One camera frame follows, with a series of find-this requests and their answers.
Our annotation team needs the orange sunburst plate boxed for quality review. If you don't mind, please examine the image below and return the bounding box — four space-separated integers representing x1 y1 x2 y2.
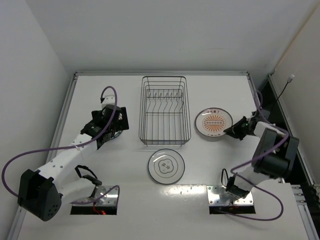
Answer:
194 107 233 138

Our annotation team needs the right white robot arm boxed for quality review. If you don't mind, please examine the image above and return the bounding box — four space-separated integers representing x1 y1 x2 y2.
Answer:
223 111 300 199

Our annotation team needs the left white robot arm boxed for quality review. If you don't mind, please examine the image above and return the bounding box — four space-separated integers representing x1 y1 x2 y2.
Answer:
17 104 129 222

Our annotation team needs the white plate dark rim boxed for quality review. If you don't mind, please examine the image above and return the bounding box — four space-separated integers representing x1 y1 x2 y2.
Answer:
147 148 186 185

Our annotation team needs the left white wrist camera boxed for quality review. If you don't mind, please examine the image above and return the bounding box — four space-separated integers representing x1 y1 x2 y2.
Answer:
101 94 115 105

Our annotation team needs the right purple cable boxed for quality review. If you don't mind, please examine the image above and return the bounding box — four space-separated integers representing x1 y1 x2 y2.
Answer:
219 90 290 221

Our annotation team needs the purple cable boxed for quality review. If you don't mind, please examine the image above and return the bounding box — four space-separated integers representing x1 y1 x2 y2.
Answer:
1 86 121 204
219 90 290 221

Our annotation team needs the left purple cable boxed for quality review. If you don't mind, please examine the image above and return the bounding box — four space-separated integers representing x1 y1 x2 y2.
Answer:
1 86 121 204

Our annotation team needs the grey wire dish rack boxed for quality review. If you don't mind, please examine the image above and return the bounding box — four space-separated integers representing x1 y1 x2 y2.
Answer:
138 75 191 146

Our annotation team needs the black wall cable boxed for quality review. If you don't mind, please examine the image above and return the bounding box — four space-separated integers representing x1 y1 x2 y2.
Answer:
259 74 296 126

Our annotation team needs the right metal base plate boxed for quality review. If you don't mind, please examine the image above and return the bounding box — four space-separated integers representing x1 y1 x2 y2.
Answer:
206 185 254 207

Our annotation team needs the metal base plate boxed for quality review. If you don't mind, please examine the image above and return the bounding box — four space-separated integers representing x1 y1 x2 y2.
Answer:
206 185 254 207
72 185 120 207

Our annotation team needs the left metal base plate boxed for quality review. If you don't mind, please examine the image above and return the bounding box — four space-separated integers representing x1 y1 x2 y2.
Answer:
72 185 120 207

